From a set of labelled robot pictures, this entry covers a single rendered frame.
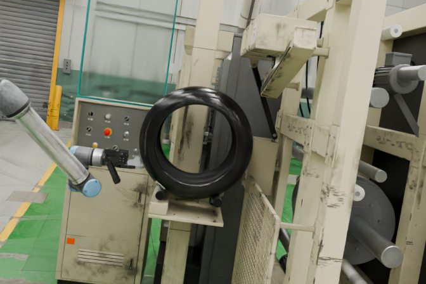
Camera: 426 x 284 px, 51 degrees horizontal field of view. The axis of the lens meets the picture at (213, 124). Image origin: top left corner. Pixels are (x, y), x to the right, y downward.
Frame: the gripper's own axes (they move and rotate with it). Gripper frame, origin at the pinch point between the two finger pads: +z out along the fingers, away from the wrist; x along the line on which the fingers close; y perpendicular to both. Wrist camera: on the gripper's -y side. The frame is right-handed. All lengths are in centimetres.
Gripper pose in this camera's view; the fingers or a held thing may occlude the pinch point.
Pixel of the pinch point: (142, 167)
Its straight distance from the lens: 227.5
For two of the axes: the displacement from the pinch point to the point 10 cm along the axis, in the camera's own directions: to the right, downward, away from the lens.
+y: 1.4, -9.9, -0.8
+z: 9.9, 1.4, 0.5
